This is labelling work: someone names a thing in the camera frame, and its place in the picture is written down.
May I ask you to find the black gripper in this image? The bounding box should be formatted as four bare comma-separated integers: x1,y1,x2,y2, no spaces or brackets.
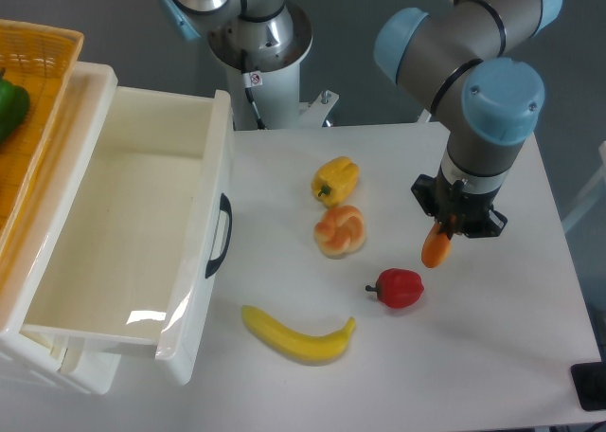
411,172,508,240

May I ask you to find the orange long bread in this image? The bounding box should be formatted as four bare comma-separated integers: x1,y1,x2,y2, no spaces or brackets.
421,226,452,268

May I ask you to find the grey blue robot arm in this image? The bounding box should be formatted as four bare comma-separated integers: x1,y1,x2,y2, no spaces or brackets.
158,0,562,238

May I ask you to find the twisted round bread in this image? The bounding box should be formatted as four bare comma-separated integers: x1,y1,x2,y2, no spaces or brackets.
313,205,366,258

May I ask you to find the open white upper drawer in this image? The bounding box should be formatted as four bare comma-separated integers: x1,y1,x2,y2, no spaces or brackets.
24,87,233,385

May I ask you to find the white drawer cabinet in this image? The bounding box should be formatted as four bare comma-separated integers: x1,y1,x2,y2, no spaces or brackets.
1,62,119,394

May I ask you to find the red bell pepper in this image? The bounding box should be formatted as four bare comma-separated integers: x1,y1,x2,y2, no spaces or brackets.
365,268,424,309

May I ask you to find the yellow bell pepper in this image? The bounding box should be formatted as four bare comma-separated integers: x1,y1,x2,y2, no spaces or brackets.
311,156,360,208

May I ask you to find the yellow banana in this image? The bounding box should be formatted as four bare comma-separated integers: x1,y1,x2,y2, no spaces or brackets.
241,305,356,365

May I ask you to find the black device at edge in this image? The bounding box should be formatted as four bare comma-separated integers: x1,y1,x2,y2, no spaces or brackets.
570,362,605,411

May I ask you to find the orange woven basket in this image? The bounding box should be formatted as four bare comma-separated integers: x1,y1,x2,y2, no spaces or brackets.
1,19,84,252

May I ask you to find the green bell pepper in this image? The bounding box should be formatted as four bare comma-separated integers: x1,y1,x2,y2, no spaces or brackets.
0,68,30,143

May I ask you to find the black cable on pedestal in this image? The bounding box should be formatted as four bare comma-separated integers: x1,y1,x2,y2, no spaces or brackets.
240,47,269,131

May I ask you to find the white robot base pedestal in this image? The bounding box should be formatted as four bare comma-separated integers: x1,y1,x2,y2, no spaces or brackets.
207,1,339,131

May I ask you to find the black drawer handle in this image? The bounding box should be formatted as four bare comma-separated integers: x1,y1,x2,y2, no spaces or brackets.
205,193,233,279

